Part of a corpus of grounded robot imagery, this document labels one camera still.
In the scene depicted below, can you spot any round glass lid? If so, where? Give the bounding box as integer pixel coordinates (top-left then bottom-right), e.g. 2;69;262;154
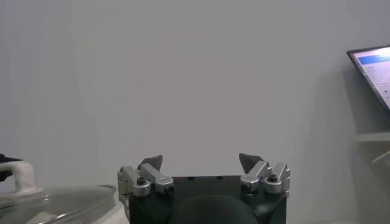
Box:
0;160;118;224

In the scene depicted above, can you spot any white electric cooker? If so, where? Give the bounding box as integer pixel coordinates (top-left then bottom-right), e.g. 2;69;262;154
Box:
94;202;130;224

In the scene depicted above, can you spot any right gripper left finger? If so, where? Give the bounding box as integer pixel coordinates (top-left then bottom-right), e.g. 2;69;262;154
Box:
117;155;176;198

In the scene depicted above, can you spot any grey open laptop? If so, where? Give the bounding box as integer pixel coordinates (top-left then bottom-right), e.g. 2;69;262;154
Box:
346;44;390;118

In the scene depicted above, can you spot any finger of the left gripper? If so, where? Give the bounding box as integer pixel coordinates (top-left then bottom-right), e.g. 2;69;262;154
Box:
0;153;24;183

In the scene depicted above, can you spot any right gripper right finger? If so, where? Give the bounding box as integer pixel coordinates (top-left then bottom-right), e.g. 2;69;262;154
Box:
238;152;291;195

